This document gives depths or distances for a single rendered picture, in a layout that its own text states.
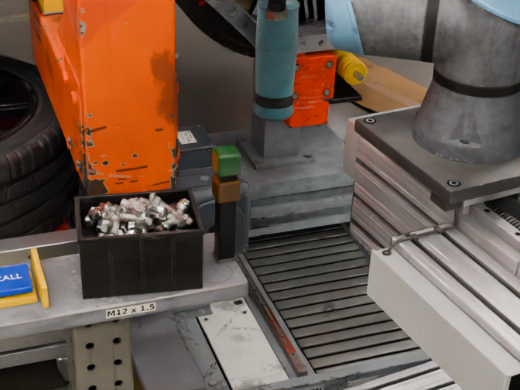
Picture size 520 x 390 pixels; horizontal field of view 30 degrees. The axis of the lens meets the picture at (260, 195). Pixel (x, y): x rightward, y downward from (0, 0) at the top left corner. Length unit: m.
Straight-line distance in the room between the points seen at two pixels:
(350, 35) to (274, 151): 1.26
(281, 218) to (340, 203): 0.16
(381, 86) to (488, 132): 2.28
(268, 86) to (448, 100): 0.87
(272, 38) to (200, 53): 1.74
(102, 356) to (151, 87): 0.46
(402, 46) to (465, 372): 0.41
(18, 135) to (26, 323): 0.55
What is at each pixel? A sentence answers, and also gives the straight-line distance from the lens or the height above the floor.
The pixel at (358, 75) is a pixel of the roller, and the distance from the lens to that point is 2.28.
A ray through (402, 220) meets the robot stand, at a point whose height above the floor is 0.69.
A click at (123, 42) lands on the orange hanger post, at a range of 1.62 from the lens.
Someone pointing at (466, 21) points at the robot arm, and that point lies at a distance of 1.22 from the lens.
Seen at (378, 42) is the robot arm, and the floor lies 0.96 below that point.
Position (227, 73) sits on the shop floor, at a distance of 3.58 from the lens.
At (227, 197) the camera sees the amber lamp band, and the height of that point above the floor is 0.58.
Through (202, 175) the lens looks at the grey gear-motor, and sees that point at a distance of 2.05.
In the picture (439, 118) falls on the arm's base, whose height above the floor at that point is 0.86.
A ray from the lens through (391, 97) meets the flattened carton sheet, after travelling 3.45.
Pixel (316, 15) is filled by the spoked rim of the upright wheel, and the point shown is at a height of 0.63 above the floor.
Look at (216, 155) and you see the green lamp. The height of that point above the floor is 0.66.
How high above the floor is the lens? 1.39
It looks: 30 degrees down
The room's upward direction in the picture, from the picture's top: 2 degrees clockwise
